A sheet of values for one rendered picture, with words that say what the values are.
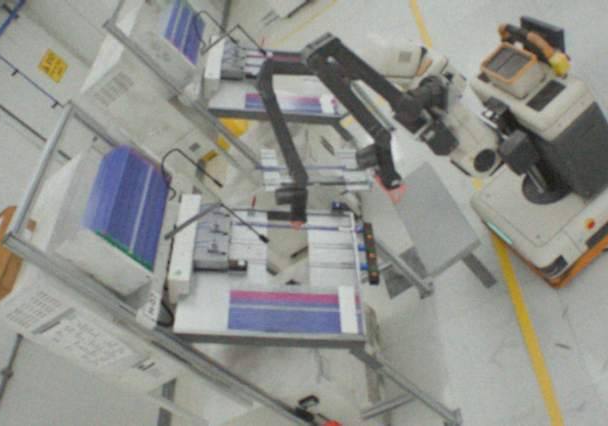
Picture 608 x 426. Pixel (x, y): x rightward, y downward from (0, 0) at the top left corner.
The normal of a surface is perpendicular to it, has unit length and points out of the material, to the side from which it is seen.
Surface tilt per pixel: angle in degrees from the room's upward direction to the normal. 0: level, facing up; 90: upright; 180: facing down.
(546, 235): 0
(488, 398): 0
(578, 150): 90
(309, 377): 0
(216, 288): 44
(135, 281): 90
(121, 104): 90
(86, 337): 90
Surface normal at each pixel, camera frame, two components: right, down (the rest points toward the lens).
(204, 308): 0.10, -0.73
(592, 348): -0.62, -0.56
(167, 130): 0.03, 0.68
